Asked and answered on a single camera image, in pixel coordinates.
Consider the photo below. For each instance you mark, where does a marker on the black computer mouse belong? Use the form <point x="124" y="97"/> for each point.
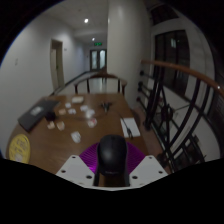
<point x="112" y="154"/>

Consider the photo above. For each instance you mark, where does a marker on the black railing with wooden handrail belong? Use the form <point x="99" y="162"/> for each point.
<point x="186" y="110"/>

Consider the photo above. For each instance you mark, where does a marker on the green exit sign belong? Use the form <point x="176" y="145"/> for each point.
<point x="98" y="43"/>

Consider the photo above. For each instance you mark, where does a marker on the glass double door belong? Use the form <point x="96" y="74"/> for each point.
<point x="98" y="59"/>

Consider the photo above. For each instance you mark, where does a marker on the open side door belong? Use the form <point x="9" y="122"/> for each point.
<point x="56" y="63"/>

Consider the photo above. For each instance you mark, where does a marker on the white flat box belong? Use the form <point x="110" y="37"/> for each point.
<point x="77" y="99"/>

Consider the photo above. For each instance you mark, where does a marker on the small white red packet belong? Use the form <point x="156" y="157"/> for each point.
<point x="92" y="122"/>

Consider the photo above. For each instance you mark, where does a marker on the dark framed window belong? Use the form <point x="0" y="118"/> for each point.
<point x="173" y="60"/>

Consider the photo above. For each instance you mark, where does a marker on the small beige packet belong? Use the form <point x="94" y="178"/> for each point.
<point x="60" y="125"/>
<point x="50" y="125"/>

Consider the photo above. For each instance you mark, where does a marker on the white crumpled wrapper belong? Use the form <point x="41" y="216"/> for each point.
<point x="76" y="136"/>

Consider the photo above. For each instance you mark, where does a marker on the black binder clip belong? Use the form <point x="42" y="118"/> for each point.
<point x="106" y="106"/>

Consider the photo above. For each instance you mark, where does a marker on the black pen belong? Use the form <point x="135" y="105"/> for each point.
<point x="127" y="128"/>

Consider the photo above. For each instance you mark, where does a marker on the round ceiling light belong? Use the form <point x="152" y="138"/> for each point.
<point x="86" y="20"/>

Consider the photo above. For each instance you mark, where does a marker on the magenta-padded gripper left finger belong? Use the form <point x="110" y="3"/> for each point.
<point x="74" y="170"/>

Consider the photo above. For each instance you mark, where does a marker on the wooden chair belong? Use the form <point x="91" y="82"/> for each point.
<point x="100" y="76"/>

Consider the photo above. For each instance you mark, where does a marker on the small black round object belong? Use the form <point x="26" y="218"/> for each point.
<point x="50" y="116"/>

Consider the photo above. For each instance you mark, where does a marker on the white notepad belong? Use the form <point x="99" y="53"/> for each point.
<point x="131" y="127"/>

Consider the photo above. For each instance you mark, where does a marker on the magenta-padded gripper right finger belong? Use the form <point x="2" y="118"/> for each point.
<point x="148" y="169"/>

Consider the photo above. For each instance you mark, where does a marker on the round yellow mouse pad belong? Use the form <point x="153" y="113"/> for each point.
<point x="19" y="148"/>

